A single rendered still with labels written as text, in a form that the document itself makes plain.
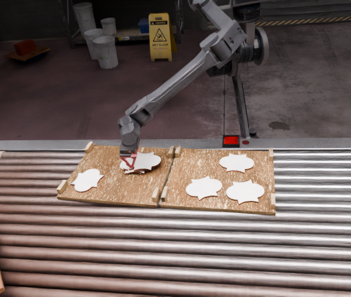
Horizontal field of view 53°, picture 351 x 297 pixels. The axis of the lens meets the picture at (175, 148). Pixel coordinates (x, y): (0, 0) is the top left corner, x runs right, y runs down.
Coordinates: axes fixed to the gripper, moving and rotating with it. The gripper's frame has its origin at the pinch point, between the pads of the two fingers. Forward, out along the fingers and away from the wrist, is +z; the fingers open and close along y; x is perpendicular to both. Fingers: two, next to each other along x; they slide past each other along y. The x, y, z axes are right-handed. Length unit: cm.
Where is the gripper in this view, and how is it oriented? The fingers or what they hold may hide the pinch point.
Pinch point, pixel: (132, 160)
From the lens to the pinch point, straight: 147.1
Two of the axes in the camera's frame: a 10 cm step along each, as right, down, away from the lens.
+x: -10.0, 0.3, 0.9
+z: 0.8, 8.1, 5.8
